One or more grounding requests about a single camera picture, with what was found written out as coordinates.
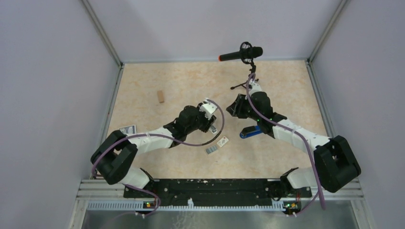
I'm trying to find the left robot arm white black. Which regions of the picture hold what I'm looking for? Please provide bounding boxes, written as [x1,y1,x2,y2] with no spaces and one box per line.
[90,101,218,197]

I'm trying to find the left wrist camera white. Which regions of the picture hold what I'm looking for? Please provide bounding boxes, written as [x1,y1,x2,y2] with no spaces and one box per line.
[198,98,218,120]

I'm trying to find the small white staple box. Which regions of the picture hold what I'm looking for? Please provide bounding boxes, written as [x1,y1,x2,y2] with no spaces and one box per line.
[217,136,229,147]

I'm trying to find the small brown staple box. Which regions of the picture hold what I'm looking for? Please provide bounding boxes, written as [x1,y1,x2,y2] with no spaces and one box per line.
[157,90,165,104]

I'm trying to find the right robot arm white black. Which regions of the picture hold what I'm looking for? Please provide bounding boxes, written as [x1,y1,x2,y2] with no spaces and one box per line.
[226,92,362,197]

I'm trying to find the blue stapler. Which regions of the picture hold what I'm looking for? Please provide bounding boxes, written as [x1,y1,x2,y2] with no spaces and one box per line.
[239,125,262,139]

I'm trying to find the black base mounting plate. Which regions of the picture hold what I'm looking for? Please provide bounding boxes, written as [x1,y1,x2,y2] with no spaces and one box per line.
[123,178,312,207]

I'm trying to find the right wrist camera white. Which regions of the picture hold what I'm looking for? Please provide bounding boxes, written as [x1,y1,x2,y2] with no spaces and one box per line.
[247,80,262,95]

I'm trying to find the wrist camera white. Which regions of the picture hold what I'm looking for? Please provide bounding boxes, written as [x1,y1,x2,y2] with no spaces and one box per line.
[247,80,262,95]
[198,98,218,120]

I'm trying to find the grey staple strip block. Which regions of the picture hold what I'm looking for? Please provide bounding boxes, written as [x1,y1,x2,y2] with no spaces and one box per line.
[205,145,218,155]

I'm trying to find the black microphone orange tip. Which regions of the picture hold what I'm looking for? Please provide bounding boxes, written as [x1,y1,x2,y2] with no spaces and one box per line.
[218,47,263,63]

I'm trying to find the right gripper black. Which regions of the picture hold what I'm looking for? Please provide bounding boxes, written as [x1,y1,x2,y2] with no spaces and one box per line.
[227,94,261,122]

